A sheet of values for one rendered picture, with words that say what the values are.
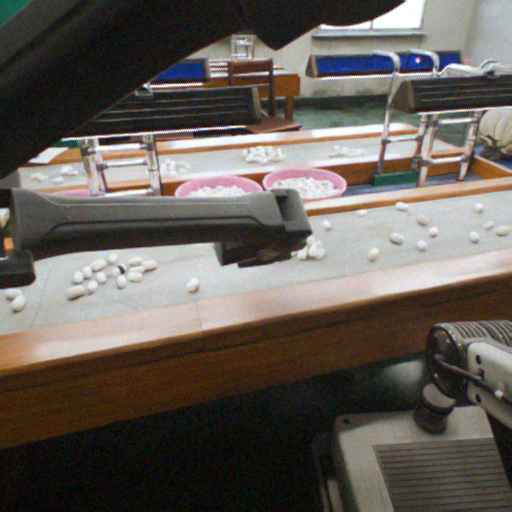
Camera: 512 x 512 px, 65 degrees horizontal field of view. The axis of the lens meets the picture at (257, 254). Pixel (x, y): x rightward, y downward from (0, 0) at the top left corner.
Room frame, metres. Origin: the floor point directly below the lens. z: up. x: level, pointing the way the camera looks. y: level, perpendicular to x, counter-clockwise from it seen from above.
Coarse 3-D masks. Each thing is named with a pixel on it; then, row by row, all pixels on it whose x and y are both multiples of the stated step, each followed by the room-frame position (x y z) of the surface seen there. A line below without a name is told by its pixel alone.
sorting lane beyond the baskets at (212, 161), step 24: (312, 144) 1.75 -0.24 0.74; (336, 144) 1.75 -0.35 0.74; (360, 144) 1.75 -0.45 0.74; (408, 144) 1.75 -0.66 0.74; (24, 168) 1.44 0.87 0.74; (48, 168) 1.44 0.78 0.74; (72, 168) 1.44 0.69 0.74; (120, 168) 1.44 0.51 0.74; (144, 168) 1.44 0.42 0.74; (192, 168) 1.44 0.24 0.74; (216, 168) 1.44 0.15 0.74; (240, 168) 1.44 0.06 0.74
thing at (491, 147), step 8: (504, 120) 3.35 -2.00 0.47; (496, 128) 3.36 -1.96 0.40; (504, 128) 3.28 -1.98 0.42; (496, 136) 3.29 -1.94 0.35; (504, 136) 3.21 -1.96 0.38; (488, 144) 3.19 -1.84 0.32; (496, 144) 3.17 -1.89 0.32; (504, 144) 3.16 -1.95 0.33; (480, 152) 3.22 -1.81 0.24; (488, 152) 3.20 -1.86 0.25; (496, 152) 3.16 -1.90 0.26; (504, 152) 3.03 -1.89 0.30; (496, 160) 3.07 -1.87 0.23
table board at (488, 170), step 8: (448, 144) 1.76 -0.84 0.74; (480, 160) 1.55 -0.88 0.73; (472, 168) 1.58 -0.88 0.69; (480, 168) 1.54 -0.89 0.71; (488, 168) 1.51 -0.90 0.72; (496, 168) 1.47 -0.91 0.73; (504, 168) 1.45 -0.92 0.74; (480, 176) 1.53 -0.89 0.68; (488, 176) 1.49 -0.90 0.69; (496, 176) 1.46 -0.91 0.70; (504, 176) 1.43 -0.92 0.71
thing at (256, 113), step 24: (168, 96) 0.84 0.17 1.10; (192, 96) 0.85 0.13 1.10; (216, 96) 0.86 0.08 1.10; (240, 96) 0.87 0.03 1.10; (96, 120) 0.78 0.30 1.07; (120, 120) 0.79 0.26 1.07; (144, 120) 0.80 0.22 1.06; (168, 120) 0.81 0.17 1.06; (192, 120) 0.82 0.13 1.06; (216, 120) 0.84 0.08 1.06; (240, 120) 0.85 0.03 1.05
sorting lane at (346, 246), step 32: (320, 224) 0.99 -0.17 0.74; (352, 224) 0.99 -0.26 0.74; (384, 224) 0.99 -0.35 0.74; (416, 224) 0.99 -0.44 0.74; (448, 224) 0.99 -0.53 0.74; (480, 224) 0.99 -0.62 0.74; (64, 256) 0.82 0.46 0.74; (96, 256) 0.82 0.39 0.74; (128, 256) 0.82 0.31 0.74; (160, 256) 0.82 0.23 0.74; (192, 256) 0.82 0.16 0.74; (352, 256) 0.82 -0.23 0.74; (384, 256) 0.82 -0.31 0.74; (416, 256) 0.82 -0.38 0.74; (448, 256) 0.82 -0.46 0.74; (32, 288) 0.70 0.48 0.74; (64, 288) 0.70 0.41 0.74; (96, 288) 0.69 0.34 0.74; (128, 288) 0.70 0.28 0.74; (160, 288) 0.70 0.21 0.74; (224, 288) 0.70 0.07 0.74; (256, 288) 0.70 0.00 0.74; (0, 320) 0.59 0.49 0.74; (32, 320) 0.59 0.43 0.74; (64, 320) 0.59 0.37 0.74
